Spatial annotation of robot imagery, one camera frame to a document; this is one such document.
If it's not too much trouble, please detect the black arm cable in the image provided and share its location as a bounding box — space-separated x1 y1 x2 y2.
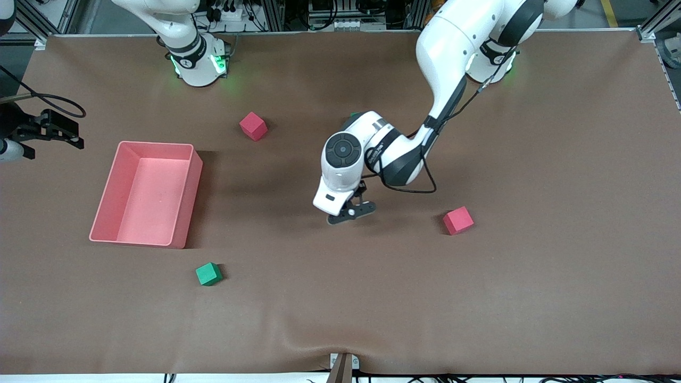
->
0 64 87 119
366 48 518 195

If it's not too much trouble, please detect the aluminium frame profile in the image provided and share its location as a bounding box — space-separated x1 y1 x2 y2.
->
636 0 681 43
0 0 80 49

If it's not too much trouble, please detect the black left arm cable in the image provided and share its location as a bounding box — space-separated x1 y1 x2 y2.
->
366 48 518 195

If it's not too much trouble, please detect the pink plastic bin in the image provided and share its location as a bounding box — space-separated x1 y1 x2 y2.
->
89 141 204 249

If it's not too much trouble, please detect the metal table clamp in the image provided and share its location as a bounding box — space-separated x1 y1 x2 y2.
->
330 352 360 383

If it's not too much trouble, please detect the brown table mat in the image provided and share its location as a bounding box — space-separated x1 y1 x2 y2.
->
0 29 681 376

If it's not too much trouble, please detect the white power strip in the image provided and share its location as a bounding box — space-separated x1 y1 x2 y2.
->
210 0 246 22

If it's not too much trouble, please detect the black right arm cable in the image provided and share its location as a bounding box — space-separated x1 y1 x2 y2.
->
0 64 87 119

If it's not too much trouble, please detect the pink foam cube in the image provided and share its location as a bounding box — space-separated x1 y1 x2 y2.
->
239 112 268 142
443 206 475 236

